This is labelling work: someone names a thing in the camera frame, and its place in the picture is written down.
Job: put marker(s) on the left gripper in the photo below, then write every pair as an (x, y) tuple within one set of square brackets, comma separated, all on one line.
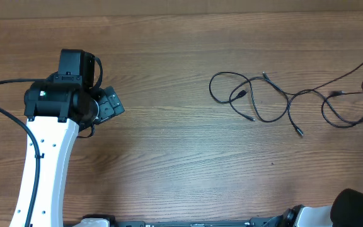
[(109, 103)]

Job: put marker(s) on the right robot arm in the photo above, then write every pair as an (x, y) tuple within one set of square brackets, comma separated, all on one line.
[(346, 211)]

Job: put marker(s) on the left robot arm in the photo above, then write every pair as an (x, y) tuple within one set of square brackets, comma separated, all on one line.
[(58, 109)]

